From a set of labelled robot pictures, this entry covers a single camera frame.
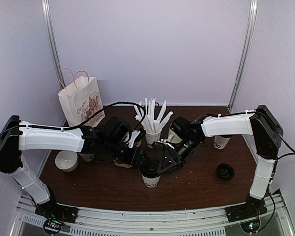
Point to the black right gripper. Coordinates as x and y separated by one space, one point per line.
171 160

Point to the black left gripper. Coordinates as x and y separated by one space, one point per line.
134 158

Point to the black cup lid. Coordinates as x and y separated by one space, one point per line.
149 170

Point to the brown pulp cup carrier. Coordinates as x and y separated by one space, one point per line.
124 165

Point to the single white paper cup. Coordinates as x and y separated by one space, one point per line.
220 141

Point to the stack of black cup lids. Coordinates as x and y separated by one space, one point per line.
225 171

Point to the white printed paper bag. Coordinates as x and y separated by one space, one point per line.
81 99

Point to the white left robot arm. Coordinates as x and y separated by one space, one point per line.
115 138

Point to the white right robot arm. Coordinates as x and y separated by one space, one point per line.
259 124

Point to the paper cup holding straws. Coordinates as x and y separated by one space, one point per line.
152 136

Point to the cream ceramic mug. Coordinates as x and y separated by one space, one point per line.
173 138

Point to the bundle of wrapped white straws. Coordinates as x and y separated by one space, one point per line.
145 114

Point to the white ceramic bowl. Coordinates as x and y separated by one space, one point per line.
66 161

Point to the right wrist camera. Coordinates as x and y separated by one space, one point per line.
163 144

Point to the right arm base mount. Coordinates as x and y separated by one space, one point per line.
248 217

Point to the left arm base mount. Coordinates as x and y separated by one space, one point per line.
57 218

